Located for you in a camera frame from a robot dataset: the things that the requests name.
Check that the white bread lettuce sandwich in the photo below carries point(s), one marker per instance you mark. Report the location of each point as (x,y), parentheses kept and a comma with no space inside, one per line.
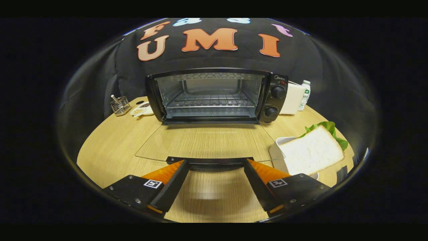
(311,154)

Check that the cream pop-up toaster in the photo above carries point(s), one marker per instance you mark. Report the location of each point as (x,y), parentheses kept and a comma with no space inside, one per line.
(291,98)

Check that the white plastic tray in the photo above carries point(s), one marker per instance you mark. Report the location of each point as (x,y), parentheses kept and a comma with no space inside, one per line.
(277,150)

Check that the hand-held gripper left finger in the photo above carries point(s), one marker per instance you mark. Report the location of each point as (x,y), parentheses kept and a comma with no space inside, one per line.
(172,187)

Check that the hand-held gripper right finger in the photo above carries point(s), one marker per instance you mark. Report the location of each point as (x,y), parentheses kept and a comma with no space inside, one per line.
(259,187)

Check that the white bottle green label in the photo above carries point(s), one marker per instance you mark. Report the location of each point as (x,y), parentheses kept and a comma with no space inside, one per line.
(304,95)

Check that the black toaster oven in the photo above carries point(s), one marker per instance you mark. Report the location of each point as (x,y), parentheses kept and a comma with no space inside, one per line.
(279,100)

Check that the white divided snack dish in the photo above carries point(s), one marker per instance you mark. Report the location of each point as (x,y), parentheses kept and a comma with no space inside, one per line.
(142,109)

